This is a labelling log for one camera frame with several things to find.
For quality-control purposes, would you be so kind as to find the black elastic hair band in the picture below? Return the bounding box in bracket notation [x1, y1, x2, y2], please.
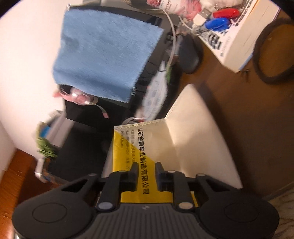
[252, 18, 293, 84]

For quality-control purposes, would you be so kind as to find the red marker pen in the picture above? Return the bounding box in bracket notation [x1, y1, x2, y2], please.
[212, 8, 240, 19]

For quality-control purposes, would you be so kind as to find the pink cat ear headset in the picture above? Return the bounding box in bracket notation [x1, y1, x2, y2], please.
[53, 88, 109, 119]

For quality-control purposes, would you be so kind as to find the green crumpled cloth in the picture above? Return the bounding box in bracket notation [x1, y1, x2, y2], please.
[36, 137, 57, 158]

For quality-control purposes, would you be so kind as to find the brown wooden cabinet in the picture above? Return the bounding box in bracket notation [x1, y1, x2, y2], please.
[0, 148, 60, 207]

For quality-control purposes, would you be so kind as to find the blue marker pen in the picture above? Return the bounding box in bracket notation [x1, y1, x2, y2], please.
[204, 17, 231, 31]

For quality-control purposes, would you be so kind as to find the white plush toy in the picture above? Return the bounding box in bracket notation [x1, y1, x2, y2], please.
[199, 0, 243, 12]

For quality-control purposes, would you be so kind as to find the anime girl mouse pad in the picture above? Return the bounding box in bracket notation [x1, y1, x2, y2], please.
[135, 61, 168, 121]

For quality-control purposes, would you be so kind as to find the white charging cable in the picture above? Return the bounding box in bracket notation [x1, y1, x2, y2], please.
[160, 6, 178, 67]

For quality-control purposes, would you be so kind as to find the black computer monitor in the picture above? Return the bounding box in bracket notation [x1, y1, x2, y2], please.
[58, 5, 171, 125]

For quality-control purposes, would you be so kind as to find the blue microfiber cloth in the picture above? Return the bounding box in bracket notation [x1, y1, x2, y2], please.
[53, 8, 164, 103]

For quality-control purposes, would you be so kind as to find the black desktop computer tower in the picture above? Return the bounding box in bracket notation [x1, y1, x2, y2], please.
[48, 99, 113, 181]

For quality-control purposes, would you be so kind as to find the black computer mouse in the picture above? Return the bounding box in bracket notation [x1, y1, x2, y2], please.
[178, 35, 199, 74]

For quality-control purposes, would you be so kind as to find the white pink lotion pump bottle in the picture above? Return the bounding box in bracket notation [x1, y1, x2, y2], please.
[146, 0, 202, 20]

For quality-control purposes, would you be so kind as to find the white yellow woven bag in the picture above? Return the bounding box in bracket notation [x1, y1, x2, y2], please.
[112, 84, 242, 203]

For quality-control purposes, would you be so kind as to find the grey cardboard box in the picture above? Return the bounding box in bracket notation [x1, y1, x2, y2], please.
[37, 110, 74, 148]

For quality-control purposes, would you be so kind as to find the white paperback book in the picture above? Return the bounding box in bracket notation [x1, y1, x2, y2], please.
[199, 0, 280, 73]

